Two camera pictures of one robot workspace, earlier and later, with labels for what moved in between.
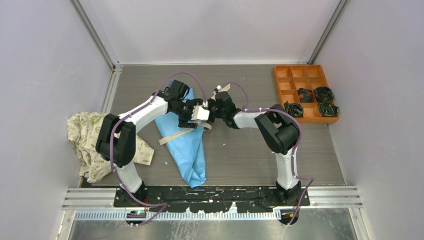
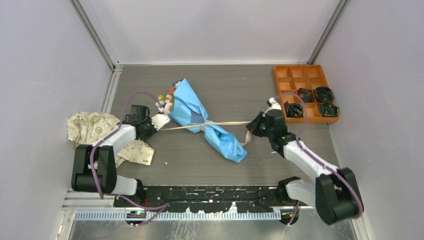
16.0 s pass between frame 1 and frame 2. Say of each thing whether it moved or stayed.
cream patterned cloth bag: stayed
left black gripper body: moved
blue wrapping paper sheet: moved
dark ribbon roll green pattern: stayed
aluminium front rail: stayed
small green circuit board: stayed
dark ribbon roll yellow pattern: stayed
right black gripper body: moved
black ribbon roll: stayed
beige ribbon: moved
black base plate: stayed
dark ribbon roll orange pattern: stayed
